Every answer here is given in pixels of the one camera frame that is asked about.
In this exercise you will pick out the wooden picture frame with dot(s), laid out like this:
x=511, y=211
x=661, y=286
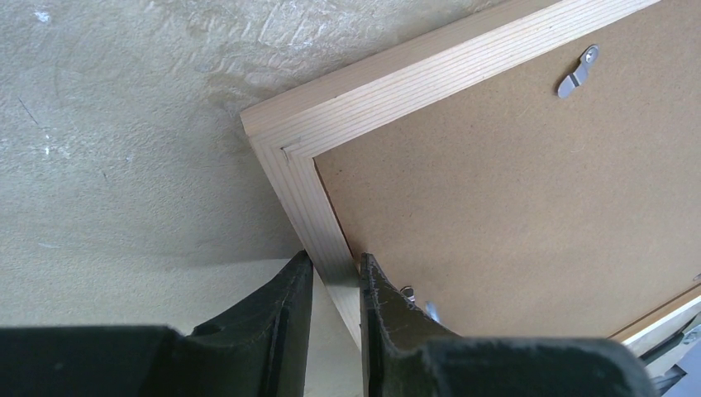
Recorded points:
x=532, y=170

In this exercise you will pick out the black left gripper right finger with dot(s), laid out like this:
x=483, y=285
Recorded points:
x=407, y=353

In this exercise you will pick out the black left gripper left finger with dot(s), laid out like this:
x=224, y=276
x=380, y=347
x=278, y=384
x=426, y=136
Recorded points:
x=258, y=347

